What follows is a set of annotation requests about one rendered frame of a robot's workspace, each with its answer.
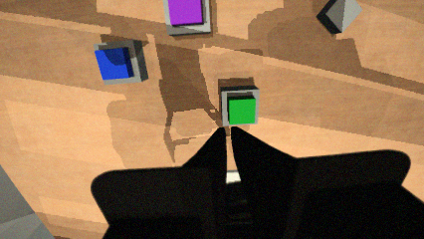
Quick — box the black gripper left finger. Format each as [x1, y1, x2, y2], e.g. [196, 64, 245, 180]
[91, 127, 227, 239]

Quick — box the blue button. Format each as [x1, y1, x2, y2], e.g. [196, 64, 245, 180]
[93, 40, 148, 85]

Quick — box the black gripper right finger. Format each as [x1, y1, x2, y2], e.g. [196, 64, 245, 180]
[231, 126, 411, 239]

